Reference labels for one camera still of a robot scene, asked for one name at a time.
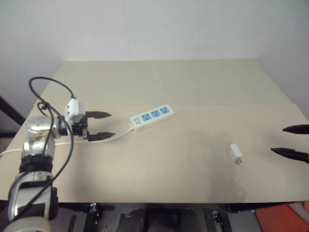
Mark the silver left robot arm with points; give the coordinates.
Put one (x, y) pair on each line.
(36, 142)

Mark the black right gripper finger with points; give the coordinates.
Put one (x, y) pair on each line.
(289, 152)
(297, 129)

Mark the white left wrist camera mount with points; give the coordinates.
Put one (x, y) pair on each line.
(73, 108)

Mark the orange object under table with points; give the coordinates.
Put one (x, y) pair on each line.
(282, 217)

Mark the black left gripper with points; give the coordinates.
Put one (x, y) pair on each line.
(79, 129)

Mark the dark brown furniture edge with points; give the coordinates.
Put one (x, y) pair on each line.
(10, 113)

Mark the white plug adapter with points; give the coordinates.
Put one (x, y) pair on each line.
(234, 151)

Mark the black table frame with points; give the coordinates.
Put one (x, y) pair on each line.
(154, 207)

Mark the white power strip blue sockets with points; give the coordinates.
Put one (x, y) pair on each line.
(152, 117)

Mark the dark rounded shape under table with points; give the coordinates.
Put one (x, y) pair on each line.
(136, 221)

